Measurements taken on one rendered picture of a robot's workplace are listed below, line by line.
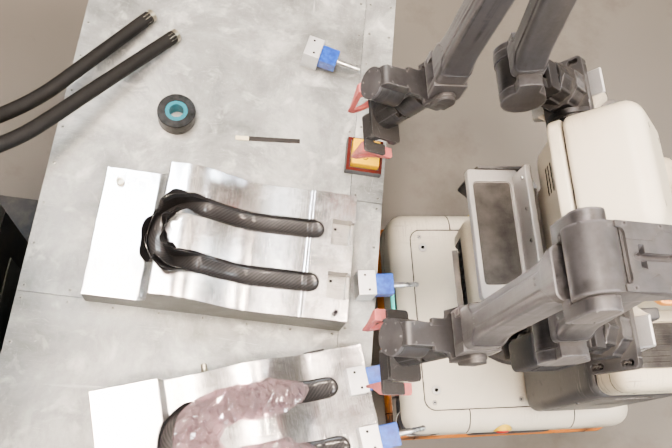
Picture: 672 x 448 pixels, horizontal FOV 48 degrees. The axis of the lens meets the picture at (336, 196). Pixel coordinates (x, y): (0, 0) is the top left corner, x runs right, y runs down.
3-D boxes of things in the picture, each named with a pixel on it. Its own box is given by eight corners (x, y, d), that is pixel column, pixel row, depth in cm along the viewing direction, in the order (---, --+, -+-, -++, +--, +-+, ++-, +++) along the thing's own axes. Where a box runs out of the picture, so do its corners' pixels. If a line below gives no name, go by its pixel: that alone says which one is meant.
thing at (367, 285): (414, 275, 159) (420, 269, 154) (416, 299, 157) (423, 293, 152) (352, 277, 156) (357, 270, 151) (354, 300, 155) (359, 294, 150)
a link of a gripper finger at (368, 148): (339, 164, 142) (371, 146, 135) (337, 130, 145) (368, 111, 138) (368, 171, 146) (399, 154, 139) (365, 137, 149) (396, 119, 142)
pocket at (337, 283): (347, 278, 151) (351, 273, 147) (345, 304, 149) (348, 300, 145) (325, 275, 150) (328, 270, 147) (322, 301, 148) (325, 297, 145)
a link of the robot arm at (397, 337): (493, 363, 111) (485, 305, 114) (435, 359, 104) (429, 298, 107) (436, 374, 120) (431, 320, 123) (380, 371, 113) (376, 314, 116)
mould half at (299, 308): (349, 210, 162) (361, 187, 149) (339, 331, 152) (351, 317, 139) (111, 177, 156) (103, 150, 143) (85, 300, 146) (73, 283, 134)
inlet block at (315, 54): (360, 67, 175) (365, 54, 170) (354, 84, 173) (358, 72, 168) (307, 47, 174) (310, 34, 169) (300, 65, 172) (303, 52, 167)
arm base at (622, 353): (644, 368, 116) (629, 292, 120) (621, 365, 110) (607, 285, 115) (591, 375, 121) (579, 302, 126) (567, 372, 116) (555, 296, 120)
